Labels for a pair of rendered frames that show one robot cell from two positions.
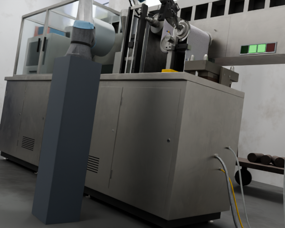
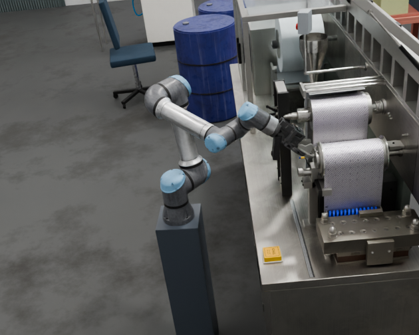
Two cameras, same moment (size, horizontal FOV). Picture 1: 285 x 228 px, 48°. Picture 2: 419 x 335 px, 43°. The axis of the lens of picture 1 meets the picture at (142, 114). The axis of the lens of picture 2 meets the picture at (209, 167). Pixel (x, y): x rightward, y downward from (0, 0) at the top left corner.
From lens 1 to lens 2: 2.22 m
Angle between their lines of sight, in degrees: 55
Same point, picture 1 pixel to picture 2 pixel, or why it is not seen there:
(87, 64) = (177, 233)
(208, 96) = (324, 296)
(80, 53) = (169, 220)
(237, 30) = not seen: outside the picture
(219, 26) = (410, 132)
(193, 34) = (338, 168)
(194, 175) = not seen: outside the picture
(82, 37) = (169, 202)
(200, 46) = (360, 179)
